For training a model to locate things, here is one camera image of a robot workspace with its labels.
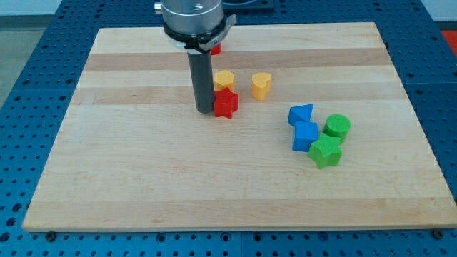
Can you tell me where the green star block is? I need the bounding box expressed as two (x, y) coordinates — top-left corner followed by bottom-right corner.
(308, 133), (343, 169)

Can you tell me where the yellow heart block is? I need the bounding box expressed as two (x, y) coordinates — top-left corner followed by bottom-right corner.
(251, 72), (272, 101)

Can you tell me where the green cylinder block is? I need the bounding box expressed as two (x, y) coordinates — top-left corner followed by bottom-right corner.
(323, 114), (351, 143)

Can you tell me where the red star block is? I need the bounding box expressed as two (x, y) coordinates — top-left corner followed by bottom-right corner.
(214, 88), (239, 119)

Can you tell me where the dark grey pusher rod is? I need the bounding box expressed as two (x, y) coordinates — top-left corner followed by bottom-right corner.
(188, 51), (215, 114)

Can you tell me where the blue triangle block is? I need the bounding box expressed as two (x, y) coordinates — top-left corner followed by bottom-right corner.
(288, 104), (313, 126)

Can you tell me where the wooden board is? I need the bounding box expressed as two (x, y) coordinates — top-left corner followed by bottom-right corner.
(22, 22), (456, 232)

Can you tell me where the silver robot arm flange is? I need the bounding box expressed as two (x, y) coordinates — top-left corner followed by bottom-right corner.
(154, 0), (237, 54)

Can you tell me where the small red block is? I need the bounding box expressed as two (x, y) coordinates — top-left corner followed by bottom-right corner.
(211, 44), (222, 56)

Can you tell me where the yellow hexagon block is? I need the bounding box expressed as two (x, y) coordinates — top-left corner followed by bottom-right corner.
(214, 70), (235, 92)

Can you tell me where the blue cube block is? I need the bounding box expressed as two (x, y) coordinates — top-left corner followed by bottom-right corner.
(292, 121), (318, 152)

